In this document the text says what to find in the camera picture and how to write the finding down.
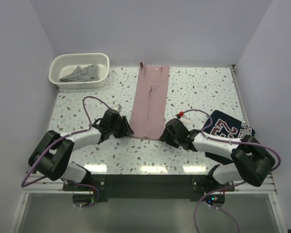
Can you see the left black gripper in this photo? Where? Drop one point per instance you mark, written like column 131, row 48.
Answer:
column 125, row 130

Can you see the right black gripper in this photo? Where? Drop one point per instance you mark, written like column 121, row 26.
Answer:
column 165, row 137

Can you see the pink tank top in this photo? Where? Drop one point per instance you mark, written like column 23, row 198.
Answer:
column 148, row 112

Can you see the grey tank top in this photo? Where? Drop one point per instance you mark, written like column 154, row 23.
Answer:
column 86, row 74

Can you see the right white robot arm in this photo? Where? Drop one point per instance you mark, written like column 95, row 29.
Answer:
column 239, row 159

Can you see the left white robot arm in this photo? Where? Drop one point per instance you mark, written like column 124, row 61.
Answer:
column 51, row 156

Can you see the navy lettered tank top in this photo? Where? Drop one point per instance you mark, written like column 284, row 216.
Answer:
column 226, row 126

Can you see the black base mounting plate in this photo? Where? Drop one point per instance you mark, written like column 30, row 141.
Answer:
column 191, row 187

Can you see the white plastic basket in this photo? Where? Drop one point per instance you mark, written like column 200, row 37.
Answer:
column 65, row 64

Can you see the aluminium frame rail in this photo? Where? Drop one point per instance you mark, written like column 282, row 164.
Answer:
column 87, row 198

